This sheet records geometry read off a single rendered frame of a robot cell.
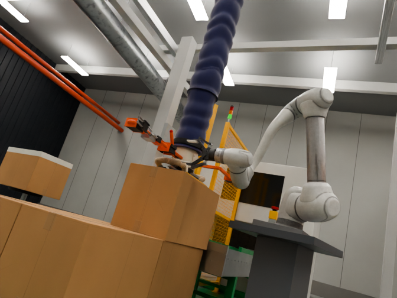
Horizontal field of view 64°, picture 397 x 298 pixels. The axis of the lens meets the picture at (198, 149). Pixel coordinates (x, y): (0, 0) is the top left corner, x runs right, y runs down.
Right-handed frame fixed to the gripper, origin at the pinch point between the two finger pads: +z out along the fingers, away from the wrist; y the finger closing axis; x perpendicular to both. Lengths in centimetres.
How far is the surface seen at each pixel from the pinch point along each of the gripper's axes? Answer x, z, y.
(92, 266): -56, -5, 69
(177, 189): -4.7, -3.9, 24.7
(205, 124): 22.5, 4.1, -28.3
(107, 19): 281, 467, -385
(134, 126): -38.7, 11.4, 2.1
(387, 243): 343, -141, -12
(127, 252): -36, -5, 62
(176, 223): 2.5, -5.1, 43.0
